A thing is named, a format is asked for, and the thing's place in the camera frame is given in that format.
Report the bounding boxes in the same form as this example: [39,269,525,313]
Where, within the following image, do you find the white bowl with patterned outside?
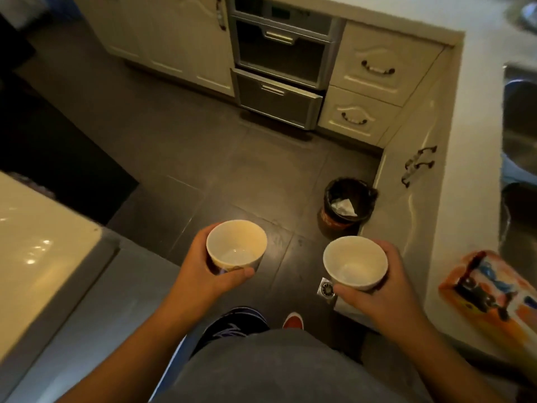
[206,219,268,274]

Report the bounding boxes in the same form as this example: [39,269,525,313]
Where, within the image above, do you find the crumpled white paper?
[331,199,358,217]

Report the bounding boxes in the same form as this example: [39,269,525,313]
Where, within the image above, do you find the built-in steel appliance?
[227,0,347,131]

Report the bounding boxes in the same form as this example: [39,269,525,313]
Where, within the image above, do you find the white glossy appliance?
[0,171,120,399]

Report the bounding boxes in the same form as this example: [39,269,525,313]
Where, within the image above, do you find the small cream drawer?
[317,86,401,146]

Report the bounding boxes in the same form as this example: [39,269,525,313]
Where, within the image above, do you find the person's right hand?
[333,240,434,345]

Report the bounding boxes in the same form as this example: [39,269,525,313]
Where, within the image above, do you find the plain white bowl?
[322,236,389,292]

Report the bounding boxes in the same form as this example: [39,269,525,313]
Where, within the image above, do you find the light blue cloth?
[501,153,537,187]

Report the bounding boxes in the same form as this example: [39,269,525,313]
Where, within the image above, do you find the cream cabinet doors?
[71,0,235,97]

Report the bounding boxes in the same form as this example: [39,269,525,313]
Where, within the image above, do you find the person's left forearm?
[56,289,219,403]

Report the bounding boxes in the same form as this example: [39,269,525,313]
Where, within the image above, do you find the dark floor mat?
[0,71,140,226]

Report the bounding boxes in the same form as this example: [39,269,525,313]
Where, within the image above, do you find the black shoe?
[191,307,270,357]

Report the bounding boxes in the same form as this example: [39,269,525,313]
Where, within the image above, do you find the steel sink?
[499,63,537,286]

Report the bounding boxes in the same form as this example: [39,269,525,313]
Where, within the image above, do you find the large cream drawer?
[330,21,445,107]

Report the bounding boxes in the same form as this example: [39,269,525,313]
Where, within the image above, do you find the person's left hand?
[168,223,256,328]

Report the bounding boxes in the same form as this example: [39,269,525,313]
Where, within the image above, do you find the grey clothing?
[153,329,433,403]

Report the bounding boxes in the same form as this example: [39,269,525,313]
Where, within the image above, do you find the cream sink cabinet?
[361,48,462,298]

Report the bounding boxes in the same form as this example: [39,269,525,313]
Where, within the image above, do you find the colourful orange packet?
[438,250,537,353]

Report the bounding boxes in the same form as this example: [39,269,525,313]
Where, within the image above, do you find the trash bin with black bag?
[317,177,379,240]

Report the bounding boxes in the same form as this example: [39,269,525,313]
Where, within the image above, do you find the steel appliance drawer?
[231,68,324,131]

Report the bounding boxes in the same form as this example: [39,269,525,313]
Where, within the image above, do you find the person's right forearm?
[392,319,510,403]

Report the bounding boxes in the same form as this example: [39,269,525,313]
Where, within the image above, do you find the dark pan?
[501,182,537,231]

